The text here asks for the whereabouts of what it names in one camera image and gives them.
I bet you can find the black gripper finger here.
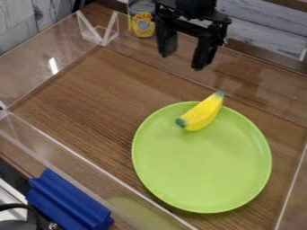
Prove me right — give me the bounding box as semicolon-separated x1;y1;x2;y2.
192;33;218;71
155;15;178;58

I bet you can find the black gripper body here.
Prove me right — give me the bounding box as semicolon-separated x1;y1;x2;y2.
154;0;231;40

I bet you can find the yellow toy banana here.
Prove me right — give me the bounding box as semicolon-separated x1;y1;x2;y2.
175;91;226;131

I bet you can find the green round plate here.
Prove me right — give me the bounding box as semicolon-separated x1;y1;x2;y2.
132;102;273;214

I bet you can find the yellow labelled tin can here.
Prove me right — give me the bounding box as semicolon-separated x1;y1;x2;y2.
127;0;155;39

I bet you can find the clear acrylic front barrier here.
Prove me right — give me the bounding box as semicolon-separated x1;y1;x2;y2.
0;102;196;230

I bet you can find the blue plastic clamp block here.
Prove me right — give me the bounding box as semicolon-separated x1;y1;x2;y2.
27;169;114;230

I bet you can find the clear acrylic corner bracket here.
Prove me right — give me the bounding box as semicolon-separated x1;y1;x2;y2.
76;11;119;47

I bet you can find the black cable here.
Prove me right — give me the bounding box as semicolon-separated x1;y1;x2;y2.
0;202;48;230

